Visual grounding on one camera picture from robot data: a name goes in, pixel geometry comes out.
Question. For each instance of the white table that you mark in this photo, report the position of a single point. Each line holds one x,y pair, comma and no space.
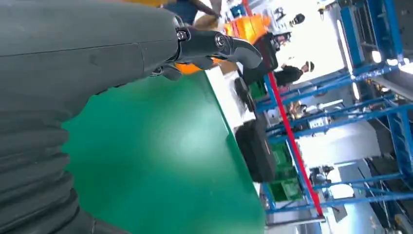
226,97

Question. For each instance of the green plastic crate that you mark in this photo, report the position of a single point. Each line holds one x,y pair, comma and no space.
285,187

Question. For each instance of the orange crate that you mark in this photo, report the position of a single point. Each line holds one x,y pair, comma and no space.
246,27

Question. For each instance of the blue metal rack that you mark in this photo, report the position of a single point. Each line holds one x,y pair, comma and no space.
371,116

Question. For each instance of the black remote controller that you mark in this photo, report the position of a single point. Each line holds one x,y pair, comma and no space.
245,95

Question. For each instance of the black carrying case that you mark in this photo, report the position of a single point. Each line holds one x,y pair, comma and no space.
256,151

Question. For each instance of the green table mat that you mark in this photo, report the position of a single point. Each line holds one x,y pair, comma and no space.
161,161

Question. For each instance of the orange drink bottle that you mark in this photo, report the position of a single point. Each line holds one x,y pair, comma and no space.
188,68

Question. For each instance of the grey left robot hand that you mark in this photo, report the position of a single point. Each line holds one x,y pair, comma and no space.
80,42

